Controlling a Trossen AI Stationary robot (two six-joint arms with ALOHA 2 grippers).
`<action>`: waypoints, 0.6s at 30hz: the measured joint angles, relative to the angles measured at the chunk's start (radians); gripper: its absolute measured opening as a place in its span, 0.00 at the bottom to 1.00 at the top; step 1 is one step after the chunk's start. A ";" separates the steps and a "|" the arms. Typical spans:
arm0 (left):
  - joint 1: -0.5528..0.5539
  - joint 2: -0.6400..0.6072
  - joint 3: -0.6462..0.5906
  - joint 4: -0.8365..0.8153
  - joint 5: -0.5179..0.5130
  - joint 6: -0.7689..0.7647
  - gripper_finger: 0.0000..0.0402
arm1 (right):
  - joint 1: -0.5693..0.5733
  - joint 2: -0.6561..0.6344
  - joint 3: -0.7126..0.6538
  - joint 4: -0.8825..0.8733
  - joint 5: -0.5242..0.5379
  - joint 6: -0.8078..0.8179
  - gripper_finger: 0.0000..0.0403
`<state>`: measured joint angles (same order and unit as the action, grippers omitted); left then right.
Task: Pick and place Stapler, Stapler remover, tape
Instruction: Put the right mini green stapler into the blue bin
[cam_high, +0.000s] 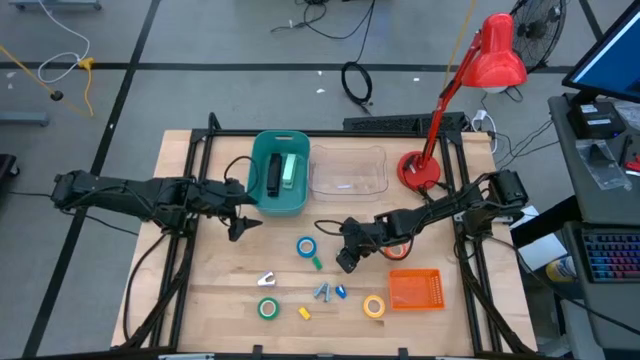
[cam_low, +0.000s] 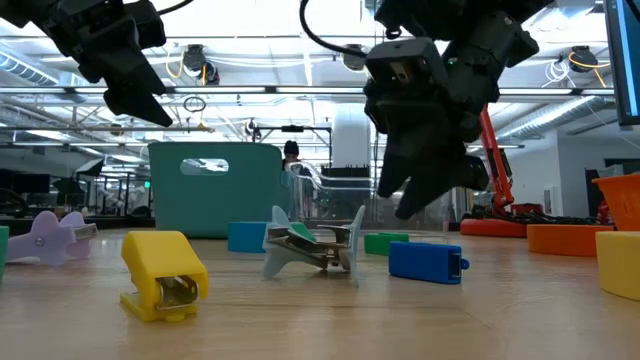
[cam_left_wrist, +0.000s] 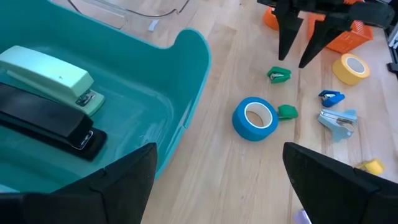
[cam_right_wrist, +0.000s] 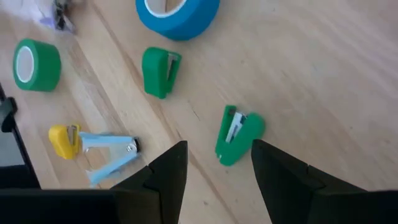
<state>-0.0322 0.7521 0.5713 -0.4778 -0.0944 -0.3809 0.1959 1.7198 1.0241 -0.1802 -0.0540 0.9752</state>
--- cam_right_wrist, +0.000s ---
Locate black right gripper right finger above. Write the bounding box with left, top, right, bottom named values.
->
left=251, top=139, right=374, bottom=224

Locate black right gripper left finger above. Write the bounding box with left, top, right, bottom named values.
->
left=111, top=140, right=189, bottom=224

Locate light blue staple remover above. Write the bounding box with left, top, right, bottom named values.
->
left=78, top=131, right=141, bottom=189

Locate green mini stapler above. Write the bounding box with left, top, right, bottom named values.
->
left=141, top=46, right=183, bottom=100
left=215, top=105, right=266, bottom=167

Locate yellow mini stapler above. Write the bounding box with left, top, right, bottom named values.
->
left=48, top=124, right=82, bottom=161

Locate blue tape roll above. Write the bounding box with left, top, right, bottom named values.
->
left=136, top=0, right=221, bottom=41

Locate green tape roll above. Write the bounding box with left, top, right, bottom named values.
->
left=12, top=38, right=62, bottom=93

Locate lavender staple remover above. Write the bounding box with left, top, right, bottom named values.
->
left=39, top=0, right=77, bottom=34

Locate black aluminium table frame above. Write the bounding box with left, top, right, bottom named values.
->
left=0, top=81, right=41, bottom=189

